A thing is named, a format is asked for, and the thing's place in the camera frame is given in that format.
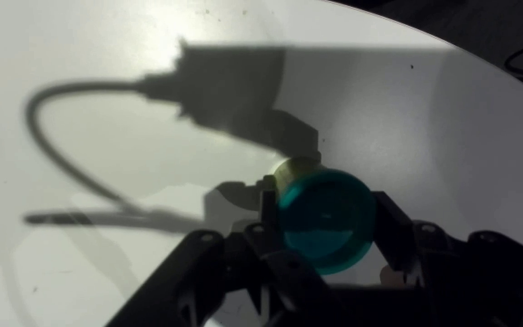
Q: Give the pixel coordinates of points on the play-doh can teal lid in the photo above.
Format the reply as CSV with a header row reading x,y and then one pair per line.
x,y
325,215

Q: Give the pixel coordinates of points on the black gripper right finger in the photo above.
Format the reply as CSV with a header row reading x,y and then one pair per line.
x,y
472,282

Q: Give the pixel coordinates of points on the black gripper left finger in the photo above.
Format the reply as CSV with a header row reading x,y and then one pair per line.
x,y
190,284

